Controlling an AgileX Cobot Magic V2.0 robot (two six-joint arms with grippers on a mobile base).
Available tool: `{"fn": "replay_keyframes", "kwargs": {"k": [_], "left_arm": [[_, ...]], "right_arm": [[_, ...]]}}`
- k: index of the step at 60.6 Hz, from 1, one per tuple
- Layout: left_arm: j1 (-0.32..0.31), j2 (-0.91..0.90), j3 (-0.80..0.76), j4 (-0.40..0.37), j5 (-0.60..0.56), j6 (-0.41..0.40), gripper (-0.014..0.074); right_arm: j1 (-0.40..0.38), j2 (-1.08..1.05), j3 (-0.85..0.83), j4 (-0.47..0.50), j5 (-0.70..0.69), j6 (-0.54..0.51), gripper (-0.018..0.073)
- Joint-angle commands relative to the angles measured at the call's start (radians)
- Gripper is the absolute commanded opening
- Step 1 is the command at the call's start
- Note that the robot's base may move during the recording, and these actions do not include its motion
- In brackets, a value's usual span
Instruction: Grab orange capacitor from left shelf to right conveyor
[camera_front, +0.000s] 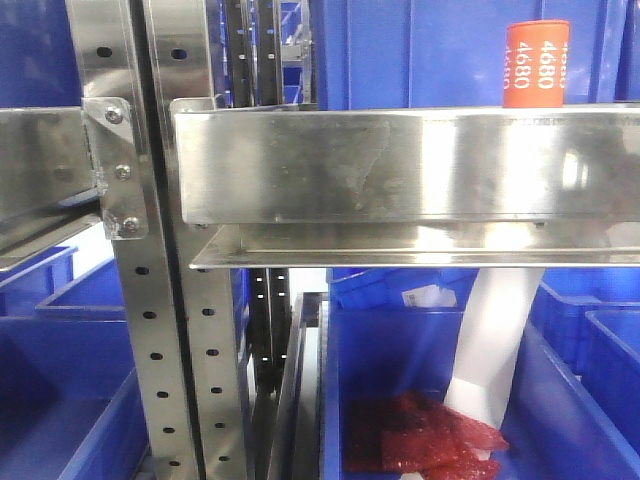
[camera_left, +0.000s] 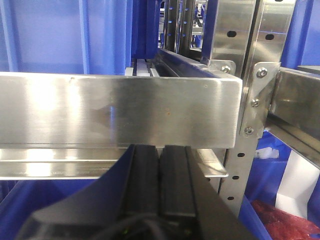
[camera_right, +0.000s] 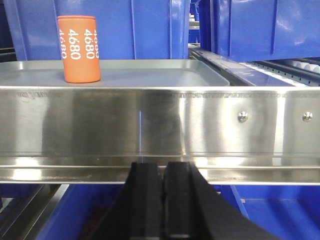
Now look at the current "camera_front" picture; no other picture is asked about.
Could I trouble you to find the orange cylindrical capacitor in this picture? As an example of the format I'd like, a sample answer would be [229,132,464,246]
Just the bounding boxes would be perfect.
[503,19,570,108]

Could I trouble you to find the large blue bin upper shelf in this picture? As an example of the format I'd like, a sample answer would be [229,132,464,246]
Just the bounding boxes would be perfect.
[310,1,639,110]

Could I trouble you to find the blue bin behind with label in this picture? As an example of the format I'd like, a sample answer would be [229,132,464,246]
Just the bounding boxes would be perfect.
[327,267,478,310]

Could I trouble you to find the blue bin with red bags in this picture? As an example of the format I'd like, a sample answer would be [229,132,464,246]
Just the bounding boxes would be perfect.
[319,294,640,480]

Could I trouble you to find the white paper strip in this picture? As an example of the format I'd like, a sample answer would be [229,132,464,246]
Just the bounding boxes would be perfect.
[444,267,545,429]

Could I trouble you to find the red bubble wrap bags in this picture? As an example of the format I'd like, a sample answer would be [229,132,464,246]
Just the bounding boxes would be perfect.
[343,391,510,479]

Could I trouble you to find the blue bin lower right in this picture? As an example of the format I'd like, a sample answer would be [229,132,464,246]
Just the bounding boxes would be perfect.
[530,268,639,422]

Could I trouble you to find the blue bin lower left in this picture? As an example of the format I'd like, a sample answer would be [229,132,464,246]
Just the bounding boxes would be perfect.
[1,247,148,479]

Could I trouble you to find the blue bin upper left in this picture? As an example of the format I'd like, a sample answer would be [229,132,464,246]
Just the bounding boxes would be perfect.
[1,1,81,108]

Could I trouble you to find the steel shelf front rail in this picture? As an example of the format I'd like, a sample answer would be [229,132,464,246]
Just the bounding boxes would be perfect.
[171,98,639,269]

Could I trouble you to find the steel shelf rail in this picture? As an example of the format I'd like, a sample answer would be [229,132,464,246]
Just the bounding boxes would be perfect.
[1,107,100,271]
[171,98,639,269]

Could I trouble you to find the black slotted rack post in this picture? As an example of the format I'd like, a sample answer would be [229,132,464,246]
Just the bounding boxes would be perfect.
[222,0,284,108]

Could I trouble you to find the steel corner bracket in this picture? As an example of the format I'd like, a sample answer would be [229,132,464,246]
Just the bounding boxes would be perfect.
[82,97,149,241]

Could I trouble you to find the left steel shelf rail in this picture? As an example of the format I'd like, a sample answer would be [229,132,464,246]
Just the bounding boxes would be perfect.
[1,107,100,271]

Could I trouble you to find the perforated steel upright post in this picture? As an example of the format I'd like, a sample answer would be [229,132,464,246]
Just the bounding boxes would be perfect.
[66,1,198,479]

